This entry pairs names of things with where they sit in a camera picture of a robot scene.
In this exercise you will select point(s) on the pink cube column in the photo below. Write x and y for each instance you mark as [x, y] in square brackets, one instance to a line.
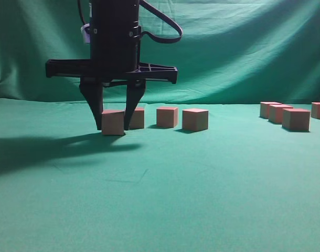
[195, 119]
[264, 108]
[296, 119]
[276, 112]
[315, 111]
[138, 119]

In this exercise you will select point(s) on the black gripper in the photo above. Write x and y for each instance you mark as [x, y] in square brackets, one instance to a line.
[115, 37]

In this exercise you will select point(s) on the green cloth backdrop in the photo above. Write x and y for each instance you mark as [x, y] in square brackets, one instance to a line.
[244, 184]

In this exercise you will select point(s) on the pink cube placed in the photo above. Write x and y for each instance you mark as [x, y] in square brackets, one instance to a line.
[112, 122]
[167, 117]

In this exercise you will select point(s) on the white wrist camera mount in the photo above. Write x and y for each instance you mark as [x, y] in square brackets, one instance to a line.
[85, 32]

